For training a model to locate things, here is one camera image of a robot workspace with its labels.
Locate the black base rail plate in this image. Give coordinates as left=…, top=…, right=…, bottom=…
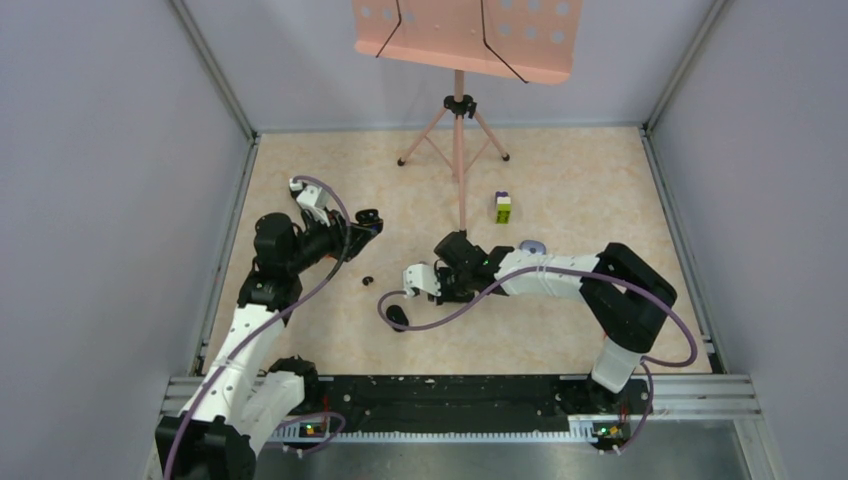
left=298, top=375, right=623, bottom=434

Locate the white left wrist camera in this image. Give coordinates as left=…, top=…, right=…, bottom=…
left=289, top=179, right=330, bottom=219

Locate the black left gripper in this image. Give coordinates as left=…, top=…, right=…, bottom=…
left=285, top=205, right=375, bottom=273

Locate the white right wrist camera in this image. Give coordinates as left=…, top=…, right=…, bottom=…
left=402, top=263, right=441, bottom=298

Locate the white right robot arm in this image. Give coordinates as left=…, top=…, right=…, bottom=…
left=421, top=231, right=678, bottom=412

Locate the grey blue oval case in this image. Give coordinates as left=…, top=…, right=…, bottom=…
left=518, top=240, right=547, bottom=255

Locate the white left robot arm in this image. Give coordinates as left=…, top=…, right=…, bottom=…
left=155, top=203, right=384, bottom=479

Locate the purple white green toy block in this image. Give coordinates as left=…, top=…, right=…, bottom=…
left=495, top=191, right=512, bottom=225

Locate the pink music stand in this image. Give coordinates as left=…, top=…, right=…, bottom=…
left=352, top=0, right=583, bottom=230

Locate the black earbud charging case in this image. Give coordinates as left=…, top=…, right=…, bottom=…
left=355, top=209, right=383, bottom=228

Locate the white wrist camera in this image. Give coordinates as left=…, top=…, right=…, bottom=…
left=289, top=179, right=330, bottom=219
left=402, top=263, right=441, bottom=298

